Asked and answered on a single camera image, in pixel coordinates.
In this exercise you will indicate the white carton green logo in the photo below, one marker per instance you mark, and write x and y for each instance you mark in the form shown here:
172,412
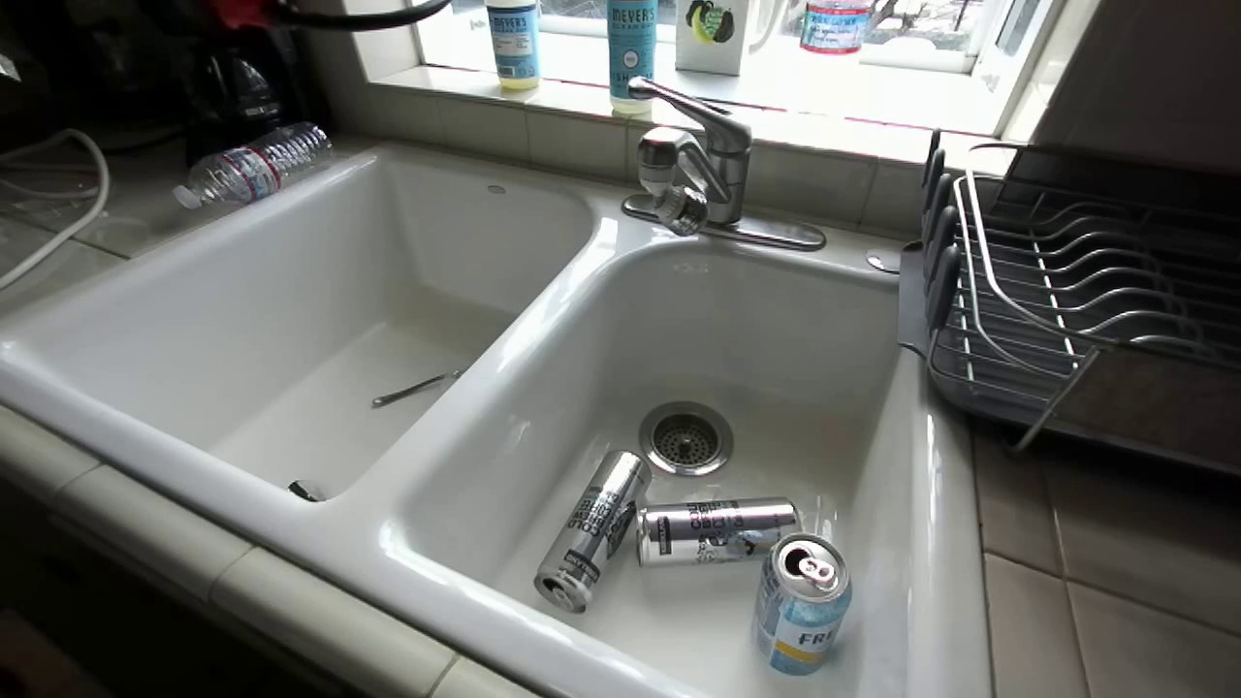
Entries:
711,37

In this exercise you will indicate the sink drain strainer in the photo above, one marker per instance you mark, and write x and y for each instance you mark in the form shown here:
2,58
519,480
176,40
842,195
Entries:
686,439

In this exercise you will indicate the white double kitchen sink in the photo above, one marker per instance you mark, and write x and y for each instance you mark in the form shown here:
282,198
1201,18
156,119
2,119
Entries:
234,371

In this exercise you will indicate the blue and yellow can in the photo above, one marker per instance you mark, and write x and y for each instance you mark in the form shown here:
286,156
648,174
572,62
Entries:
802,604

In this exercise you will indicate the tall silver can left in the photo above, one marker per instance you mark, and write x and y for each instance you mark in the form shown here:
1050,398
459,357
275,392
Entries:
594,527

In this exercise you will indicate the teal soap bottle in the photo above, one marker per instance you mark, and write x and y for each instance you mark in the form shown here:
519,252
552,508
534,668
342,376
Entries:
630,40

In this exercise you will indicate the black coffee maker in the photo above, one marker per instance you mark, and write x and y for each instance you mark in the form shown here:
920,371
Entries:
126,66

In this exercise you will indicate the blue label soap bottle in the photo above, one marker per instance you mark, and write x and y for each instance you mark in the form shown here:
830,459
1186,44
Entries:
515,27

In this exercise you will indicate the clear plastic water bottle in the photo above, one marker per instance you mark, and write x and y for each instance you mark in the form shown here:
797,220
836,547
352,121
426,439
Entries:
258,169

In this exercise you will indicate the silver can lying middle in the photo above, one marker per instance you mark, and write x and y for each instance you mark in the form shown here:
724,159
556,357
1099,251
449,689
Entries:
711,527

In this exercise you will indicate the chrome sink faucet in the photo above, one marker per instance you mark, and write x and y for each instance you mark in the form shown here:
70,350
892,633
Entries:
697,178

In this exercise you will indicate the metal dish drying rack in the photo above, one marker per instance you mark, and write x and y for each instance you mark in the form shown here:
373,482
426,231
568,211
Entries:
1099,306

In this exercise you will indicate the utensil in left basin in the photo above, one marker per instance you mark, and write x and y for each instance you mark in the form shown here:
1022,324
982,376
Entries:
400,392

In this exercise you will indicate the plastic container on windowsill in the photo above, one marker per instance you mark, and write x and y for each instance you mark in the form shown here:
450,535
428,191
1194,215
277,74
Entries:
836,23

